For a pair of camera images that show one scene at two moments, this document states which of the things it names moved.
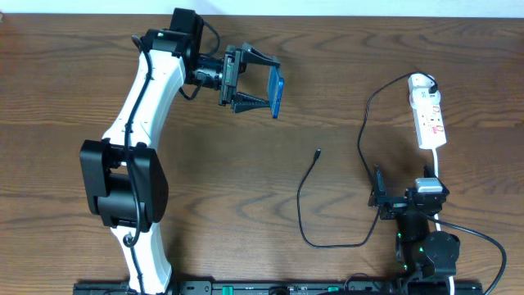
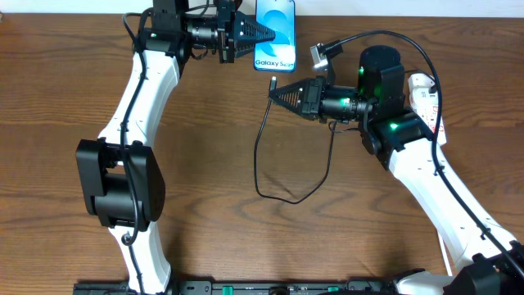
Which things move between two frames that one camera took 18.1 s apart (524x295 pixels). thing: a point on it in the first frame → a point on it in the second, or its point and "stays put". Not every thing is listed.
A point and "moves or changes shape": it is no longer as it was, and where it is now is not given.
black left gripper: (228, 76) → (225, 37)
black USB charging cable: (363, 158) → (273, 88)
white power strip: (428, 119) stays put
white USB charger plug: (420, 80) stays put
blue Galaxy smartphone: (275, 87) moves or changes shape
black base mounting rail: (288, 288) stays put
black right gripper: (393, 203) → (312, 97)
